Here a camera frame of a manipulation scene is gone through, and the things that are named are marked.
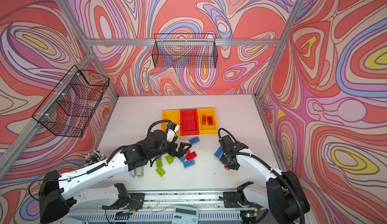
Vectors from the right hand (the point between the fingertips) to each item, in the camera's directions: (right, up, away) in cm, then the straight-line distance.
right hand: (228, 165), depth 85 cm
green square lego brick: (-34, +3, +1) cm, 34 cm away
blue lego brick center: (-27, +3, +2) cm, 27 cm away
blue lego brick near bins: (-20, +13, +8) cm, 25 cm away
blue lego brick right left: (-5, +6, +4) cm, 9 cm away
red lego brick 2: (-9, +25, +17) cm, 31 cm away
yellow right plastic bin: (-11, +19, +11) cm, 25 cm away
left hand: (-24, +16, -12) cm, 31 cm away
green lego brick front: (-38, -2, -3) cm, 39 cm away
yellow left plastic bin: (-34, +28, +17) cm, 47 cm away
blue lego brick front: (-23, +1, 0) cm, 23 cm away
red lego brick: (-13, +25, +19) cm, 34 cm away
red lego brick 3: (-22, +4, +4) cm, 23 cm away
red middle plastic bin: (-23, +24, +19) cm, 38 cm away
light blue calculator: (-24, -16, -17) cm, 33 cm away
